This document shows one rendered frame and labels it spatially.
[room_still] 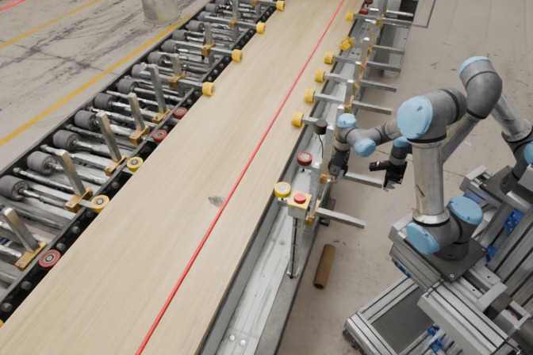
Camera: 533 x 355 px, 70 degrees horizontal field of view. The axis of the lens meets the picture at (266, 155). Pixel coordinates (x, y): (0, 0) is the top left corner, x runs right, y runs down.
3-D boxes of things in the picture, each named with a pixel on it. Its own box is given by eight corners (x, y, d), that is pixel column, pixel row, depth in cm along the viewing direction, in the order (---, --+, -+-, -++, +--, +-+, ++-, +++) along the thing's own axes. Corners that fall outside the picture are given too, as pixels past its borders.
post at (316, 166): (312, 229, 195) (322, 162, 162) (310, 234, 192) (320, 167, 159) (305, 227, 196) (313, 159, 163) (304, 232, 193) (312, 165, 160)
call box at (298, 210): (310, 208, 146) (312, 194, 141) (304, 222, 141) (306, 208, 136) (292, 203, 148) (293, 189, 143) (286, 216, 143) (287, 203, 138)
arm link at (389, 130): (476, 74, 118) (385, 119, 164) (450, 82, 114) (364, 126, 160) (491, 108, 117) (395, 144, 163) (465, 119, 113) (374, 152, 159)
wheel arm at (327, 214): (364, 225, 184) (366, 219, 182) (363, 230, 182) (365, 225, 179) (279, 200, 196) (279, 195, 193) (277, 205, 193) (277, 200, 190)
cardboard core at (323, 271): (336, 246, 258) (325, 284, 237) (335, 252, 263) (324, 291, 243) (324, 242, 260) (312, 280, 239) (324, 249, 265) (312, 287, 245)
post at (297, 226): (299, 270, 176) (306, 208, 145) (296, 279, 173) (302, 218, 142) (289, 267, 177) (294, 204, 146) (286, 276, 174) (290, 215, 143)
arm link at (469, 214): (480, 234, 138) (495, 211, 129) (452, 250, 133) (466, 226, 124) (454, 211, 146) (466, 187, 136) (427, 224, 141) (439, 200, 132)
